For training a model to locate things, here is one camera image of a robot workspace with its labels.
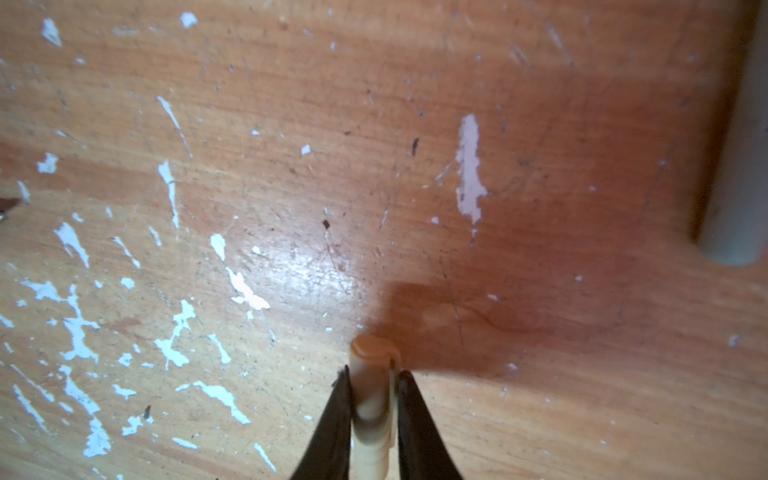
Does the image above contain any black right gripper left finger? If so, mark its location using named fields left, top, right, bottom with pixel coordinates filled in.
left=291, top=366, right=353, bottom=480

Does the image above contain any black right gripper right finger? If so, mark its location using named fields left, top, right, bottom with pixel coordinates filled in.
left=397, top=370, right=463, bottom=480

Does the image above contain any beige pen cap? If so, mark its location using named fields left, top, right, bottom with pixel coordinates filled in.
left=348, top=334, right=401, bottom=479

